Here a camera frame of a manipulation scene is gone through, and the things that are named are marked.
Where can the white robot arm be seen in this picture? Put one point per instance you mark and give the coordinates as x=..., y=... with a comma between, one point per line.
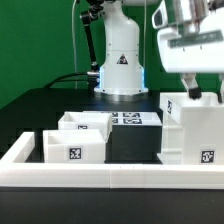
x=121, y=74

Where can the white front drawer box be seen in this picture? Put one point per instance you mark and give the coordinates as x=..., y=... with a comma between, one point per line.
x=74, y=146

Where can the white rear drawer box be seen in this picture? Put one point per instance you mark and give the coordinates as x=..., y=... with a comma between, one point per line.
x=87, y=120

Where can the white U-shaped border fence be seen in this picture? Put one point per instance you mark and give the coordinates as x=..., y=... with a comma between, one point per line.
x=15, y=171

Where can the white drawer box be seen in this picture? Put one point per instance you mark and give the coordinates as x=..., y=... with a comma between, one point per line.
x=87, y=120
x=74, y=146

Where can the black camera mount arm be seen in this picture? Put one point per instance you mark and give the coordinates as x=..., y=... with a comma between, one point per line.
x=90, y=43

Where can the white drawer cabinet frame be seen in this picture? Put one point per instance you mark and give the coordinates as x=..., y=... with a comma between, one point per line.
x=192, y=130

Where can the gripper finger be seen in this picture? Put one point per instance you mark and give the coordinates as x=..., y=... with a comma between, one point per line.
x=220, y=92
x=189, y=82

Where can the white fiducial marker sheet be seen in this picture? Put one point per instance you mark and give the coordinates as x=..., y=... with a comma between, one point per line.
x=131, y=118

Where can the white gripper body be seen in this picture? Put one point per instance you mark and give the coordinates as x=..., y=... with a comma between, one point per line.
x=203, y=53

